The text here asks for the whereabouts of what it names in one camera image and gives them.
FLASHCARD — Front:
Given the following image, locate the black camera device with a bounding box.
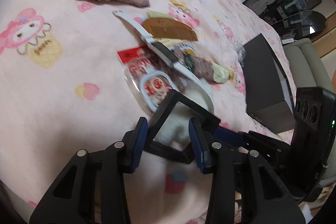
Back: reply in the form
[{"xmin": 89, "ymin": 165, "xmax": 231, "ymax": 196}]
[{"xmin": 288, "ymin": 87, "xmax": 335, "ymax": 198}]

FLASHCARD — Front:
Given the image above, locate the pink cartoon print blanket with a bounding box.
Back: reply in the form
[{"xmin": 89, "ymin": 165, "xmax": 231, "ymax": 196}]
[{"xmin": 0, "ymin": 0, "xmax": 295, "ymax": 224}]

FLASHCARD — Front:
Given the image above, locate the dark grey storage box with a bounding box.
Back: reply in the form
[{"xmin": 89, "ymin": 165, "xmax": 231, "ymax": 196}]
[{"xmin": 243, "ymin": 34, "xmax": 295, "ymax": 134}]

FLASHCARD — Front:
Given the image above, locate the brown wooden comb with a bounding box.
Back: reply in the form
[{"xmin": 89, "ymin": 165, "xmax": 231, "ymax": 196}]
[{"xmin": 142, "ymin": 18, "xmax": 198, "ymax": 42}]

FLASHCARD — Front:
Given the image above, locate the red packaged ring item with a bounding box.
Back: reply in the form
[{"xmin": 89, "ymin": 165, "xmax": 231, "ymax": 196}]
[{"xmin": 117, "ymin": 46, "xmax": 190, "ymax": 114}]

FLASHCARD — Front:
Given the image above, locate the black glass tv stand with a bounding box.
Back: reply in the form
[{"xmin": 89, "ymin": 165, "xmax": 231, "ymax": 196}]
[{"xmin": 244, "ymin": 0, "xmax": 327, "ymax": 40}]

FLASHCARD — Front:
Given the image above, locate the grey sofa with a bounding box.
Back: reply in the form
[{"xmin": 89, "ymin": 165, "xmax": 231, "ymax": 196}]
[{"xmin": 284, "ymin": 39, "xmax": 335, "ymax": 186}]

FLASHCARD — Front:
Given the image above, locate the white plush toy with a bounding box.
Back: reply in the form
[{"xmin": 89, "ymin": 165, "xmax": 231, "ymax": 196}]
[{"xmin": 154, "ymin": 83, "xmax": 209, "ymax": 151}]

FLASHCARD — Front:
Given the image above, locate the brown cream tube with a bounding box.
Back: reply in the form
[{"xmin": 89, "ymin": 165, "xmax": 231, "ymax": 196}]
[{"xmin": 173, "ymin": 48, "xmax": 231, "ymax": 84}]

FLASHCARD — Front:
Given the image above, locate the black square frame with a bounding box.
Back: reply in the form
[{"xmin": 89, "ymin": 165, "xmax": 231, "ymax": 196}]
[{"xmin": 145, "ymin": 90, "xmax": 221, "ymax": 164}]

